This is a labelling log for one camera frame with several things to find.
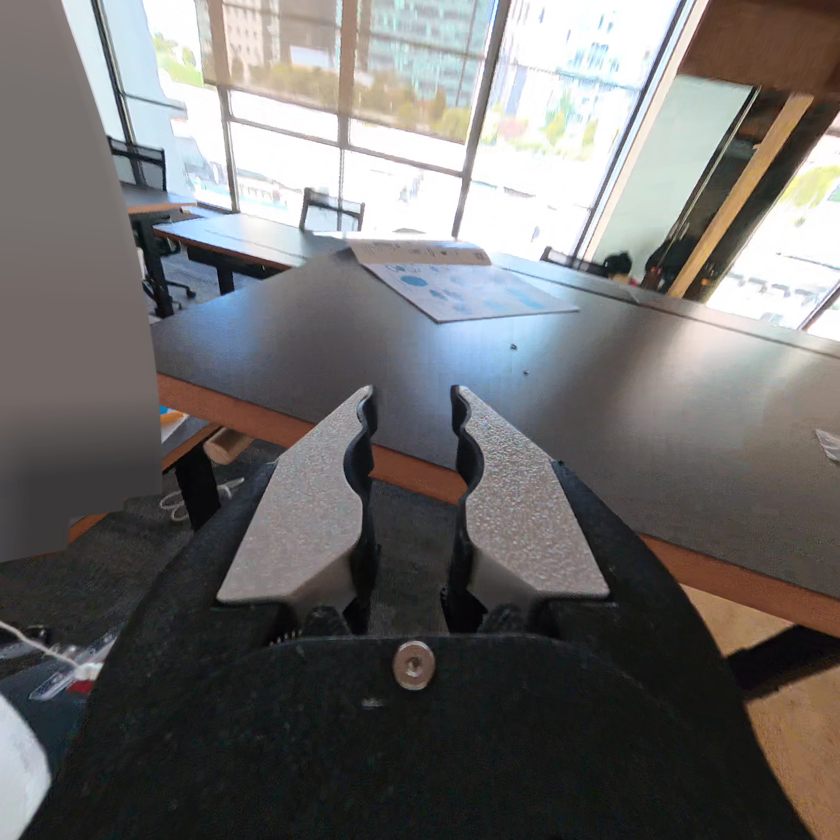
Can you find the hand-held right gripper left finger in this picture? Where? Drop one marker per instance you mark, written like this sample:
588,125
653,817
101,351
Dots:
295,525

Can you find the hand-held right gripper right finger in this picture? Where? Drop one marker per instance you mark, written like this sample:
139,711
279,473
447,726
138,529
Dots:
531,525

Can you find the dark grey desk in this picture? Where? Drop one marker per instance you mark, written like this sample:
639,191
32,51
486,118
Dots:
656,459

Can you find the cardboard tube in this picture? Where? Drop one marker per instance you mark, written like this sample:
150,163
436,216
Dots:
226,446

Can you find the assembly guide booklet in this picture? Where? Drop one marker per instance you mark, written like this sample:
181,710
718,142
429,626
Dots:
459,295

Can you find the black chair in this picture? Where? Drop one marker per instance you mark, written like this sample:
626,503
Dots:
331,210
141,164
571,261

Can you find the small clear plastic bag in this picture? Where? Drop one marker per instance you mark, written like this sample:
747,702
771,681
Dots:
830,446

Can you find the large window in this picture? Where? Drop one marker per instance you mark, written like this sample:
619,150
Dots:
787,249
558,164

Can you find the wooden pillar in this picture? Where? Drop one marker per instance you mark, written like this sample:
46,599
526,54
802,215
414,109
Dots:
741,190

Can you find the beige roller blind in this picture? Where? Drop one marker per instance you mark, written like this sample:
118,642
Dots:
295,59

